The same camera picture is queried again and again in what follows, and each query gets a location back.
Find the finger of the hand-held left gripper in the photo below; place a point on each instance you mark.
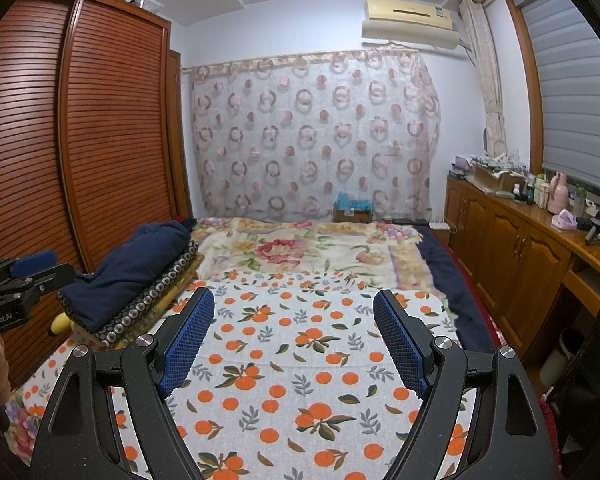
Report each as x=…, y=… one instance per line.
x=35, y=262
x=50, y=280

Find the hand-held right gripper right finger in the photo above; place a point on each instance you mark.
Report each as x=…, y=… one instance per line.
x=400, y=345

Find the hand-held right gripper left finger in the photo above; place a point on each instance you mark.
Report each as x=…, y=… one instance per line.
x=190, y=345

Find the navy printed T-shirt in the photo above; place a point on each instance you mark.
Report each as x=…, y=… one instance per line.
x=130, y=265

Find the yellow plush toy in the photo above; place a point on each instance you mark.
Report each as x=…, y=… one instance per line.
x=60, y=325

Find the circle-patterned folded cloth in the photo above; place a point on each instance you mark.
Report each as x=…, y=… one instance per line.
x=145, y=305

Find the dark navy blanket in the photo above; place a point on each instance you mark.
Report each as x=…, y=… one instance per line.
x=450, y=280

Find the orange-print bed sheet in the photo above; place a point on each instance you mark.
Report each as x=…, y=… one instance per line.
x=290, y=335

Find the red cloth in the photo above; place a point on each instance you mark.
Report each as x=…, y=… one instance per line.
x=184, y=220

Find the cardboard box with blue contents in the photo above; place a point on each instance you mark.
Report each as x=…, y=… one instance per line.
x=352, y=212

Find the floral blanket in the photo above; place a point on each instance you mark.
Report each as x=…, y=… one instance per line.
x=290, y=245

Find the wooden cabinet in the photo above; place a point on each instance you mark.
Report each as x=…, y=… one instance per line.
x=505, y=250

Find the white trash can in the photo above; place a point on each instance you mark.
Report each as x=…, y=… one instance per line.
x=560, y=357

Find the red floor mat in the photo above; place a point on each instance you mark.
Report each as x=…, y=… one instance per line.
x=546, y=412

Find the pink case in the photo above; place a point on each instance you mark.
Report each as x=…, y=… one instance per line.
x=462, y=163

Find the cardboard tray of clutter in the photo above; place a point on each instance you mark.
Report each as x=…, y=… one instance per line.
x=497, y=172

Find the row of small bottles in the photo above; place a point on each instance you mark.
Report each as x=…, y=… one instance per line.
x=532, y=189

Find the pink tissue box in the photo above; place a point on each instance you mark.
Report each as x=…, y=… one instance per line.
x=564, y=221

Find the pink thermos bottle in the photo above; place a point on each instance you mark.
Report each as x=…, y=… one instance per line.
x=559, y=195

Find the white oval mirror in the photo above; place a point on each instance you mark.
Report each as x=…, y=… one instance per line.
x=486, y=140

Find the circle-patterned sheer curtain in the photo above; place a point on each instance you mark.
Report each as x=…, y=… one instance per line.
x=305, y=135

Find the green-capped bottle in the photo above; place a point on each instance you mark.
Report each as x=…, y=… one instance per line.
x=579, y=199

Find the black device on tripod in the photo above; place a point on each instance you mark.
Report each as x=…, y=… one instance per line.
x=597, y=225

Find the beige tied side curtain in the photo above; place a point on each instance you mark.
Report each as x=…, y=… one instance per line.
x=490, y=85

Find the white box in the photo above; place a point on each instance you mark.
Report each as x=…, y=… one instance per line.
x=147, y=2

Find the grey window blind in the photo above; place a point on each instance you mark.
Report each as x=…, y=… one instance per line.
x=575, y=100

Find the beige wall air conditioner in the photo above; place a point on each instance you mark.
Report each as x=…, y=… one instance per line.
x=405, y=15

